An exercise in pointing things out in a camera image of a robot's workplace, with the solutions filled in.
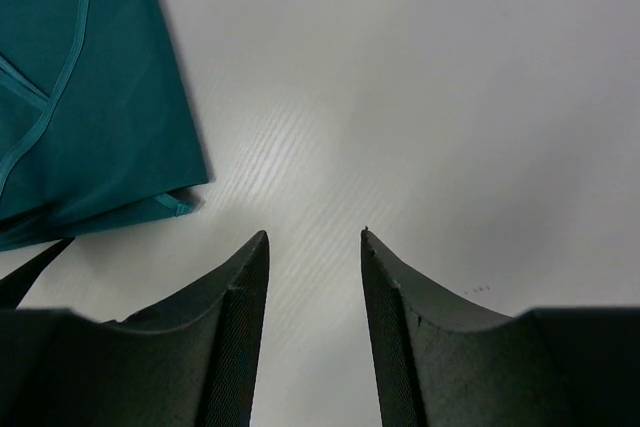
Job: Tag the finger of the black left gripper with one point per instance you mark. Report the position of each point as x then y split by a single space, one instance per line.
15 286

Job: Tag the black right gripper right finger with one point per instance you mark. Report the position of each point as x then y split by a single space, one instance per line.
442 360

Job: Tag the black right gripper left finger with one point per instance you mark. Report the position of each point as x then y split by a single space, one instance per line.
188 360

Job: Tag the teal satin napkin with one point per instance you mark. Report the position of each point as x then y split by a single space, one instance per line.
96 130

